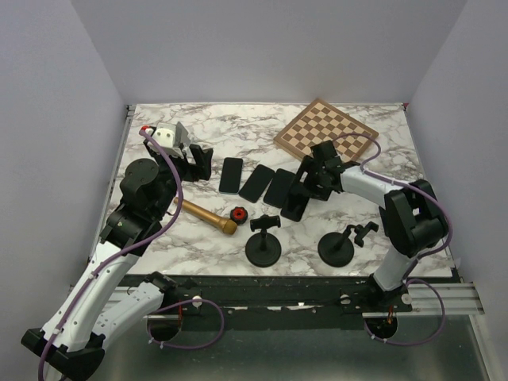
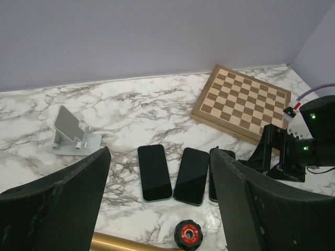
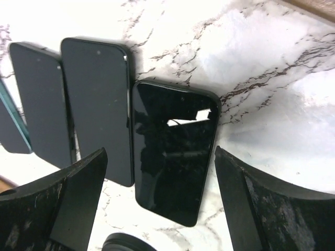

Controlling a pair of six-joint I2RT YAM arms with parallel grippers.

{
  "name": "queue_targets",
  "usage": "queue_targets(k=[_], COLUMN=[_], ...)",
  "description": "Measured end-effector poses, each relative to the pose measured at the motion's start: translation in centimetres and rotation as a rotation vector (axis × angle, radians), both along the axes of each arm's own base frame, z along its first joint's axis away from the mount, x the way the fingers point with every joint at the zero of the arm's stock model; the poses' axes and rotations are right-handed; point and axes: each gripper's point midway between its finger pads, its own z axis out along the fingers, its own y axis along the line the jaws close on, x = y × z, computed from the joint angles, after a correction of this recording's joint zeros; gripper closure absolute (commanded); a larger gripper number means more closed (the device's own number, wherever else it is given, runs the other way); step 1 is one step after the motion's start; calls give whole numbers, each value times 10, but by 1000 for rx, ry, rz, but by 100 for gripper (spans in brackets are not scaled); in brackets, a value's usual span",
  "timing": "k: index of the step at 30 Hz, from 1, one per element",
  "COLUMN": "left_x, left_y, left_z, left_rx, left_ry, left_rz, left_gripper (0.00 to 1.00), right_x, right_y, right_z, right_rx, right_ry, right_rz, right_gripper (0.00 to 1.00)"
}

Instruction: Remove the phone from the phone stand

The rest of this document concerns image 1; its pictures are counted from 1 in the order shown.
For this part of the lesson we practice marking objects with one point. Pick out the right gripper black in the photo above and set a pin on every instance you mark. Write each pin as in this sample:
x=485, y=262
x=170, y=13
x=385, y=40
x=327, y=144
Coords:
x=308, y=165

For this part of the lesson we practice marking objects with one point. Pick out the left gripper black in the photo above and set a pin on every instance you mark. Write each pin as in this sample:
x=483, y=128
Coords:
x=202, y=170

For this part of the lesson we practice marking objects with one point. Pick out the teal smartphone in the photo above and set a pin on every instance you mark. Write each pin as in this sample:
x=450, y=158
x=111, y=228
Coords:
x=231, y=175

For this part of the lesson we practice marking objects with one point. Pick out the black phone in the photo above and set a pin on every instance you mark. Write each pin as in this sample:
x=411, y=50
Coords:
x=279, y=188
x=295, y=202
x=256, y=183

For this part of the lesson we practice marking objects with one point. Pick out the black back round-base stand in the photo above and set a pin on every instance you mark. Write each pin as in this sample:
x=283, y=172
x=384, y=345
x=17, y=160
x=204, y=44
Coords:
x=337, y=249

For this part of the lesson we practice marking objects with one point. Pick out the black round-base phone stand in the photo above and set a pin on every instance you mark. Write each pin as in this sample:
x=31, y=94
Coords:
x=263, y=249

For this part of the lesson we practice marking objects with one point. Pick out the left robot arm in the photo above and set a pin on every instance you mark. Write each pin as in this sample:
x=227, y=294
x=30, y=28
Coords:
x=74, y=341

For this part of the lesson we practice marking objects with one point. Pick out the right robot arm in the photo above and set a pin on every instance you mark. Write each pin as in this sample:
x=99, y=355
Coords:
x=414, y=221

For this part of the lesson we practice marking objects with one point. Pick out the silver phone stand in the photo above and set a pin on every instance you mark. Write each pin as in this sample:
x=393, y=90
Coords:
x=182, y=136

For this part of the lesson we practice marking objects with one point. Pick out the wooden chessboard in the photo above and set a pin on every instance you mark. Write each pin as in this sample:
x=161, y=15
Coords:
x=320, y=121

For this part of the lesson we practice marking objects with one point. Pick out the black red knob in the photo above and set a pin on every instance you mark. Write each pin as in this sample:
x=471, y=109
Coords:
x=239, y=215

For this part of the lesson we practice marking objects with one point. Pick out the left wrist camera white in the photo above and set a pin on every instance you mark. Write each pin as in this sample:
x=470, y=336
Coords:
x=164, y=135

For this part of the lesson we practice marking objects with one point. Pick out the black front table rail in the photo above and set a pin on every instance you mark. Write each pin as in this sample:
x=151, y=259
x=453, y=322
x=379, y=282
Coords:
x=277, y=302

